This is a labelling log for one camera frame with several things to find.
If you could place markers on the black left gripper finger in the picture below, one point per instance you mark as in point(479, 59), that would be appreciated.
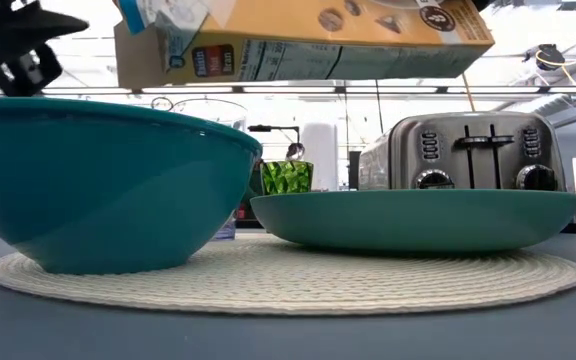
point(8, 77)
point(38, 27)

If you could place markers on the yellow raisin bran cereal box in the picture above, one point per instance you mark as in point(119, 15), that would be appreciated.
point(318, 40)

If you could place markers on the clear glass measuring cup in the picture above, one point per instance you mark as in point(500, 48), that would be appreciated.
point(218, 115)

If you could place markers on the black ceiling device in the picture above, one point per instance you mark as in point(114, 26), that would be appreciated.
point(548, 56)

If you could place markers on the blue deep bowl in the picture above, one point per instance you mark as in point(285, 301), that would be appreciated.
point(108, 190)

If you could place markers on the stainless steel four-slot toaster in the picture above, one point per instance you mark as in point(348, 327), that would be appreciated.
point(398, 155)

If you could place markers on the teal shallow plate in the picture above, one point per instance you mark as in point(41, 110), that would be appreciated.
point(418, 220)

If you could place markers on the black horizontal bar stand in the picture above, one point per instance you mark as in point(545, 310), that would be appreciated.
point(273, 128)

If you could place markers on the green faceted cup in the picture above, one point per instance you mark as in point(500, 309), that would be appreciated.
point(286, 177)

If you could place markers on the white woven round placemat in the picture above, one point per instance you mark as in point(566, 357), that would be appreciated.
point(288, 285)

